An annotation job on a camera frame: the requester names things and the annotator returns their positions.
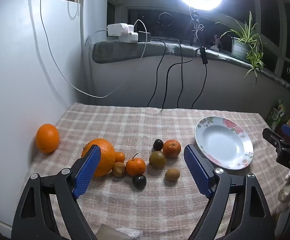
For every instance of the person's right hand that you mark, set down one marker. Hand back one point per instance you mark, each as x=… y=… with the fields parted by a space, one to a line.
x=287 y=192

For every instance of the green snack packet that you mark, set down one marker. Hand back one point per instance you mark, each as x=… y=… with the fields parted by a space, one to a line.
x=276 y=115

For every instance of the potted spider plant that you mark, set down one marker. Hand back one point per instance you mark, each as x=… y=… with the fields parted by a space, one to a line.
x=241 y=46

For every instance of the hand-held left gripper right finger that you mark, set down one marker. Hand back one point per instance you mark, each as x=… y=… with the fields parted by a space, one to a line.
x=198 y=170

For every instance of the black power adapter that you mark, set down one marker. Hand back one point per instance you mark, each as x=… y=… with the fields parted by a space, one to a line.
x=144 y=37

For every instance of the large orange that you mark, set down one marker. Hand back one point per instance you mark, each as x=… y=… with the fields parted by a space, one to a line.
x=107 y=155

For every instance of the small brown kiwi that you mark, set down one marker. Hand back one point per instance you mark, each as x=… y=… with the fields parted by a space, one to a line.
x=172 y=174

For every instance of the dark plum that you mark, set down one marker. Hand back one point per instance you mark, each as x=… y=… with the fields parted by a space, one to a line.
x=139 y=181
x=158 y=144

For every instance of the brown mottled fruit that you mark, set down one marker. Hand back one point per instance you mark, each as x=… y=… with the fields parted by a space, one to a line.
x=119 y=170

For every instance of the tangerine with stem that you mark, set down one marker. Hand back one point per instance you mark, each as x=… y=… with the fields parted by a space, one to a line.
x=135 y=167

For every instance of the large greenish kiwi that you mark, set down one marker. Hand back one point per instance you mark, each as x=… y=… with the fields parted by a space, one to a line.
x=157 y=159

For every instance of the stemless tangerine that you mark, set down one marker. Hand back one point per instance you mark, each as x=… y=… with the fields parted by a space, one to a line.
x=171 y=148

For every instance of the medium orange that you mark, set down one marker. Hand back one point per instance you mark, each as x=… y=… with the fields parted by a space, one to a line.
x=47 y=138

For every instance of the floral white plate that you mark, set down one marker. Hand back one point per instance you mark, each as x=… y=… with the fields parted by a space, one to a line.
x=222 y=145

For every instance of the white power strip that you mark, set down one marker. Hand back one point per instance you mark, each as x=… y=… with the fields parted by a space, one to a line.
x=118 y=31

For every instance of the small purple flower ornament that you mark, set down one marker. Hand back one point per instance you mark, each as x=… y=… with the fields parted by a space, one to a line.
x=216 y=43

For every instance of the white refrigerator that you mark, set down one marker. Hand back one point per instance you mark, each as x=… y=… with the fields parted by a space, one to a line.
x=15 y=67

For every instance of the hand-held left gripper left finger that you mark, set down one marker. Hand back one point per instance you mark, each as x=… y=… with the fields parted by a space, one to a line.
x=87 y=170

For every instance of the checked pink tablecloth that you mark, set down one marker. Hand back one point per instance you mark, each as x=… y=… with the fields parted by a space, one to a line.
x=135 y=127

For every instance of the small orange kumquat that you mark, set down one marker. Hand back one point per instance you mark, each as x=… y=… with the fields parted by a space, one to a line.
x=120 y=157

